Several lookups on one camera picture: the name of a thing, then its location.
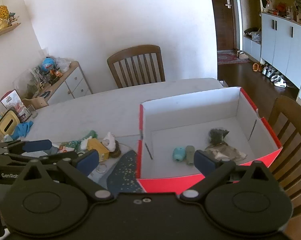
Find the dark fuzzy packet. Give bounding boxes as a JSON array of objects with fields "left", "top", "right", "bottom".
[{"left": 208, "top": 128, "right": 229, "bottom": 146}]

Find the teal egg-shaped toy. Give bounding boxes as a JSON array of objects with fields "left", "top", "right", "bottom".
[{"left": 172, "top": 147, "right": 186, "bottom": 162}]

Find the brown crumpled bag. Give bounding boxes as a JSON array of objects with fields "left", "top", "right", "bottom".
[{"left": 205, "top": 142, "right": 247, "bottom": 163}]

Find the grey-green oval object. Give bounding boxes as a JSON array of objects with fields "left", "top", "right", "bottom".
[{"left": 186, "top": 145, "right": 195, "bottom": 165}]

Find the blue cloth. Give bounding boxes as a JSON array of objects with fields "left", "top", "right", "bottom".
[{"left": 11, "top": 121, "right": 33, "bottom": 140}]

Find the yellow tissue box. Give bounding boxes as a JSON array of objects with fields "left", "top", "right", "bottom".
[{"left": 0, "top": 110, "right": 20, "bottom": 136}]

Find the white plastic wrapper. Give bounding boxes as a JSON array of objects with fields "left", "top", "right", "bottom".
[{"left": 78, "top": 130, "right": 98, "bottom": 151}]

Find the white furry plush toy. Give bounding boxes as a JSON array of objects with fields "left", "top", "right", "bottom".
[{"left": 102, "top": 132, "right": 121, "bottom": 158}]

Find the red and white cardboard box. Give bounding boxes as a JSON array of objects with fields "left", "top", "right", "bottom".
[{"left": 136, "top": 87, "right": 282, "bottom": 194}]

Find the red and white carton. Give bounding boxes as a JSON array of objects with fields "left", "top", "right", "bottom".
[{"left": 0, "top": 89, "right": 31, "bottom": 123}]

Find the white drawer cabinet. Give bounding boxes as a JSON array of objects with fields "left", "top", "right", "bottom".
[{"left": 22, "top": 61, "right": 92, "bottom": 109}]

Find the wooden chair at right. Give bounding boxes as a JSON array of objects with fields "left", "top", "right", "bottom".
[{"left": 266, "top": 95, "right": 301, "bottom": 215}]

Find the wooden chair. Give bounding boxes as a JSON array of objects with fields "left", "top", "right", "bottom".
[
  {"left": 266, "top": 95, "right": 301, "bottom": 215},
  {"left": 107, "top": 44, "right": 166, "bottom": 88}
]

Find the blue globe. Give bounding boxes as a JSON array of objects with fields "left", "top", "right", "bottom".
[{"left": 41, "top": 57, "right": 55, "bottom": 74}]

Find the red door mat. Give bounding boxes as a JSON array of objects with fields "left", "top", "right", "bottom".
[{"left": 217, "top": 50, "right": 250, "bottom": 65}]

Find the wooden chair at far side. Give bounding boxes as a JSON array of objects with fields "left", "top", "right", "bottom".
[{"left": 107, "top": 44, "right": 166, "bottom": 88}]

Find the yellow flower decoration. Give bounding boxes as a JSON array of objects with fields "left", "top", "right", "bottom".
[{"left": 0, "top": 5, "right": 9, "bottom": 30}]

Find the brown door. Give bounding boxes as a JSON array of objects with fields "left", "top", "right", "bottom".
[{"left": 212, "top": 0, "right": 236, "bottom": 50}]

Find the wall shelf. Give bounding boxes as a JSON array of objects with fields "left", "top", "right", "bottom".
[{"left": 0, "top": 23, "right": 21, "bottom": 36}]

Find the white wall cabinet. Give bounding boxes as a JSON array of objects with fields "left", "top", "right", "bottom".
[{"left": 240, "top": 0, "right": 301, "bottom": 90}]

